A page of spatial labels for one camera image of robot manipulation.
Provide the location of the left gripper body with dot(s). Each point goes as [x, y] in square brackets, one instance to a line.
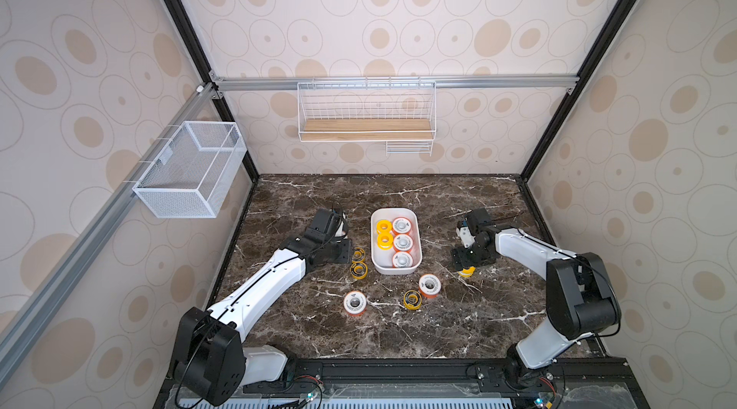
[337, 250]

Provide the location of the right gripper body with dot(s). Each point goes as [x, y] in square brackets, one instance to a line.
[464, 257]

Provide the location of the yellow tape roll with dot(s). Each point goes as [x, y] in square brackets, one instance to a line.
[384, 241]
[384, 226]
[467, 273]

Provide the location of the white plastic storage box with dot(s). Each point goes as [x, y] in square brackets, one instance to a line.
[382, 260]

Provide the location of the orange tape roll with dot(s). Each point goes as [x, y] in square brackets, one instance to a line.
[403, 243]
[430, 286]
[355, 303]
[402, 225]

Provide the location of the orange tape roll mid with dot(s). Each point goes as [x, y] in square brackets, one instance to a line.
[402, 260]

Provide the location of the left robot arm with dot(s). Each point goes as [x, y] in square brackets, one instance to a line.
[208, 356]

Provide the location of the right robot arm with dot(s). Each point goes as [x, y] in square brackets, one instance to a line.
[580, 300]

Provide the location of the yellow black flat roll upper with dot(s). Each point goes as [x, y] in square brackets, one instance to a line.
[358, 257]

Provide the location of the yellow black flat roll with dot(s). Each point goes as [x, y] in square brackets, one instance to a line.
[358, 270]
[358, 257]

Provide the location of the yellow black flat roll lower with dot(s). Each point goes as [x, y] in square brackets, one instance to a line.
[358, 270]

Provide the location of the yellow black roll lower centre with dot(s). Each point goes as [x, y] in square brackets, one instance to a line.
[412, 300]

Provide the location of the white mesh basket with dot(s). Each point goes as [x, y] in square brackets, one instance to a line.
[190, 177]

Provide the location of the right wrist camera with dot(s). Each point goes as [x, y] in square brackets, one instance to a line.
[464, 234]

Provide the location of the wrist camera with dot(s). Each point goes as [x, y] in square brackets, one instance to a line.
[343, 228]
[464, 234]

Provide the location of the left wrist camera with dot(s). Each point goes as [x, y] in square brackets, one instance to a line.
[343, 228]

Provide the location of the white wire shelf wood board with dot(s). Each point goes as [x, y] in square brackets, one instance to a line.
[404, 119]

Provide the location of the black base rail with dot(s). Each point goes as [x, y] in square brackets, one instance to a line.
[600, 382]

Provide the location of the aluminium rail back wall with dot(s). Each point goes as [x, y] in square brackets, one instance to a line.
[412, 82]

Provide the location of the aluminium rail wall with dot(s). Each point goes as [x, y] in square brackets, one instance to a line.
[26, 328]
[412, 82]

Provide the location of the aluminium rail left wall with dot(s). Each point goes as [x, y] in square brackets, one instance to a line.
[26, 328]

